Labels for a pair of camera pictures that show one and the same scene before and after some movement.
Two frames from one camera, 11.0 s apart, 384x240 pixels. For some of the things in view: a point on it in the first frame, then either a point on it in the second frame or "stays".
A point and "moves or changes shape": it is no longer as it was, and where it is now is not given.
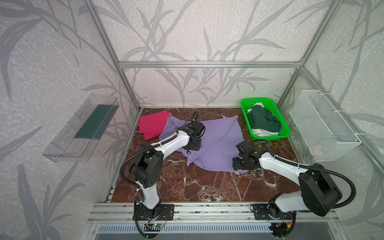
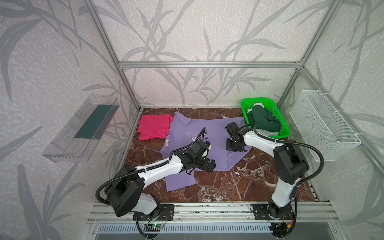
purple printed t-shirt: (218, 142) moves or changes shape
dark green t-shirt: (260, 118) stays
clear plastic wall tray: (74, 140) stays
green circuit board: (157, 225) stays
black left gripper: (194, 144) to (208, 165)
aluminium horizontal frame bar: (210, 64) stays
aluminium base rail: (211, 212) stays
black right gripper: (237, 162) to (231, 143)
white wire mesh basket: (325, 136) stays
